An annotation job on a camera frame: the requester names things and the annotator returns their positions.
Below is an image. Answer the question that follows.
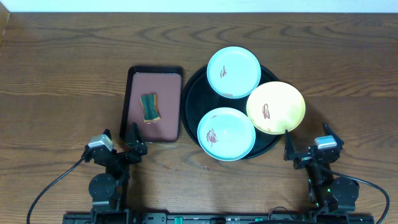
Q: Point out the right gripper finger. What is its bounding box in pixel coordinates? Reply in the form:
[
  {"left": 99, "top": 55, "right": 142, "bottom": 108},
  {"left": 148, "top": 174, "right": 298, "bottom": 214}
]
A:
[
  {"left": 284, "top": 129, "right": 295, "bottom": 161},
  {"left": 323, "top": 122, "right": 344, "bottom": 145}
]

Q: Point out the green and orange sponge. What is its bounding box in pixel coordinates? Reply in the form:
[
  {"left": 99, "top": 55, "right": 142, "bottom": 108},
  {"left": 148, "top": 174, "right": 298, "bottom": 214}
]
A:
[{"left": 140, "top": 93, "right": 161, "bottom": 123}]

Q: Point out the yellow plate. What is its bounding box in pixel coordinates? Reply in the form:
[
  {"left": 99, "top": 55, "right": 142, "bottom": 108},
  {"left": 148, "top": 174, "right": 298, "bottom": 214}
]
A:
[{"left": 246, "top": 82, "right": 306, "bottom": 135}]

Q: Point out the light blue plate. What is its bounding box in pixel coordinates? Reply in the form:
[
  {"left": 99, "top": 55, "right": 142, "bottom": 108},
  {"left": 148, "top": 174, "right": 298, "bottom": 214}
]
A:
[
  {"left": 206, "top": 46, "right": 261, "bottom": 99},
  {"left": 197, "top": 107, "right": 256, "bottom": 161}
]

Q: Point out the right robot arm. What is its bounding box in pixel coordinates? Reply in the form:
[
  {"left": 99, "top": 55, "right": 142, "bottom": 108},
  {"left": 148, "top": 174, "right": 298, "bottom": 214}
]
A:
[{"left": 284, "top": 123, "right": 359, "bottom": 223}]

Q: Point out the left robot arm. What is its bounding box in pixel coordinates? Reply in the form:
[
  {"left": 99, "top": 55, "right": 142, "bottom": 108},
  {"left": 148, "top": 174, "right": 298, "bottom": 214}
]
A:
[{"left": 81, "top": 123, "right": 147, "bottom": 224}]

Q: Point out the rectangular black tray brown mat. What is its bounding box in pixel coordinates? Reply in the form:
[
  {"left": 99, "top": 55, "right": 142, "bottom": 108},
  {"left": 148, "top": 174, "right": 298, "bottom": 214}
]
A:
[{"left": 119, "top": 65, "right": 183, "bottom": 142}]

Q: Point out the round black serving tray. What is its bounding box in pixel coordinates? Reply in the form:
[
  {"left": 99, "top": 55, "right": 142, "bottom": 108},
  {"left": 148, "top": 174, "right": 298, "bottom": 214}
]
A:
[{"left": 180, "top": 66, "right": 282, "bottom": 159}]

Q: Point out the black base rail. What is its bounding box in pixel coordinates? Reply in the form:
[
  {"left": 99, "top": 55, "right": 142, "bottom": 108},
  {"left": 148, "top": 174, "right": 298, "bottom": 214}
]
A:
[{"left": 62, "top": 212, "right": 375, "bottom": 224}]

